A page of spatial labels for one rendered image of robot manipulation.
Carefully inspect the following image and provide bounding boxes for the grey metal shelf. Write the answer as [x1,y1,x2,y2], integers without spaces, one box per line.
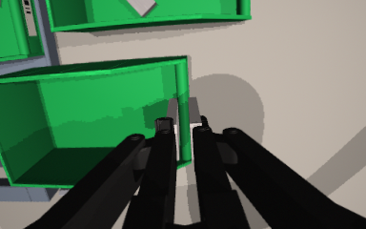
[0,0,71,202]

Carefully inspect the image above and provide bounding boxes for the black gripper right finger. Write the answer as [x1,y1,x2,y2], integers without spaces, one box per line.
[188,97,366,229]

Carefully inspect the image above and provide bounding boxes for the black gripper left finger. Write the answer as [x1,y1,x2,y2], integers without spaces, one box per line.
[24,98,179,229]

